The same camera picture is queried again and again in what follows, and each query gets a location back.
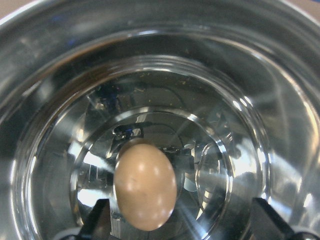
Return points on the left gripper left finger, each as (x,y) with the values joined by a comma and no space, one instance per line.
(97,226)

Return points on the brown egg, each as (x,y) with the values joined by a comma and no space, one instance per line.
(145,187)

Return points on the pale green electric pot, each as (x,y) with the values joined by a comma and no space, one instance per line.
(229,90)

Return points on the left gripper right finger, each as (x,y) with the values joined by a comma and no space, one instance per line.
(266,223)

